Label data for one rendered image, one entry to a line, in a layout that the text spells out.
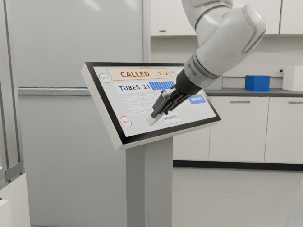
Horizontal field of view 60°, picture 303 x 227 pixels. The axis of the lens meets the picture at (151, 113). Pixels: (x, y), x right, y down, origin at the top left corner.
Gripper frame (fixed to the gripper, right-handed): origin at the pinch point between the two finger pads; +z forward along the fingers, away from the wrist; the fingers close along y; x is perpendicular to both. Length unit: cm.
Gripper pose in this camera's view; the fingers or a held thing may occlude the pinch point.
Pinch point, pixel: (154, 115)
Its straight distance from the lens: 84.2
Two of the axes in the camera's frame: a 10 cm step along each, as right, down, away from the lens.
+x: 4.4, 8.4, -3.3
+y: -7.3, 1.2, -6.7
